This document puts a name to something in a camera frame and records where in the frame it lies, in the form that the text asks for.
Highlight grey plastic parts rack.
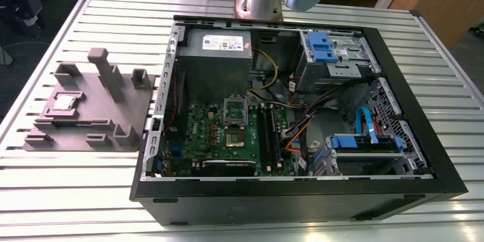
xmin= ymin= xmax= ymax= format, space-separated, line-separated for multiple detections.
xmin=22 ymin=48 xmax=159 ymax=152

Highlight silver hard disk bay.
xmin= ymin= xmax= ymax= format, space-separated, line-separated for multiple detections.
xmin=312 ymin=135 xmax=435 ymax=179

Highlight metal socket cover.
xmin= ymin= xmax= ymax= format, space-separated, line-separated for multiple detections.
xmin=223 ymin=96 xmax=251 ymax=127

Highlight large blue drive bracket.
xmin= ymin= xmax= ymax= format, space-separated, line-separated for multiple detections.
xmin=307 ymin=31 xmax=335 ymax=52

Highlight RAM stick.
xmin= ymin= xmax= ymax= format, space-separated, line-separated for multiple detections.
xmin=51 ymin=121 xmax=95 ymax=128

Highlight hard disk blue carrier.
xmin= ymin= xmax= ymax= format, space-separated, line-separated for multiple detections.
xmin=327 ymin=134 xmax=404 ymax=155

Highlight black graphics card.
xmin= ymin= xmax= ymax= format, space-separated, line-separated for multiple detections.
xmin=191 ymin=158 xmax=258 ymax=177

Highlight CPU socket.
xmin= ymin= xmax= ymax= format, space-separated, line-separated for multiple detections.
xmin=224 ymin=128 xmax=250 ymax=148

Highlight black PC case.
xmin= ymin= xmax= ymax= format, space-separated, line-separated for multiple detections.
xmin=128 ymin=14 xmax=470 ymax=226

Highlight silver drive cage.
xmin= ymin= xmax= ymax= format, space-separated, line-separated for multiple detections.
xmin=294 ymin=28 xmax=382 ymax=93

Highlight small blue drive bracket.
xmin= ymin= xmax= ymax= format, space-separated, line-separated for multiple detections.
xmin=312 ymin=49 xmax=340 ymax=63

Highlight blue SATA cable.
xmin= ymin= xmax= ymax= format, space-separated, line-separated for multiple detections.
xmin=355 ymin=107 xmax=380 ymax=145

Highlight grey power supply unit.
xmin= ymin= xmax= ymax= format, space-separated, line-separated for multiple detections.
xmin=176 ymin=29 xmax=254 ymax=104

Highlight orange red wire bundle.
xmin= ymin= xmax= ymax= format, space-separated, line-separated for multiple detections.
xmin=284 ymin=133 xmax=306 ymax=155

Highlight yellow power wires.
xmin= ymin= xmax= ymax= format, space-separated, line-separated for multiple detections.
xmin=250 ymin=48 xmax=280 ymax=91

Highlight silver CPU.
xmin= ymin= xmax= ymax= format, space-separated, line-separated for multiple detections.
xmin=52 ymin=95 xmax=76 ymax=110

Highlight black cable bundle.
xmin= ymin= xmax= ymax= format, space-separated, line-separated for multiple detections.
xmin=283 ymin=79 xmax=380 ymax=138

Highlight green motherboard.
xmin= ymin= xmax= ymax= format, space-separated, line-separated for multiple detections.
xmin=162 ymin=101 xmax=300 ymax=177

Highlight black RAM slot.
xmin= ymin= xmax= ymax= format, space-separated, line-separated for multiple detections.
xmin=270 ymin=105 xmax=284 ymax=168
xmin=260 ymin=105 xmax=274 ymax=169
xmin=267 ymin=105 xmax=280 ymax=168
xmin=258 ymin=105 xmax=270 ymax=169

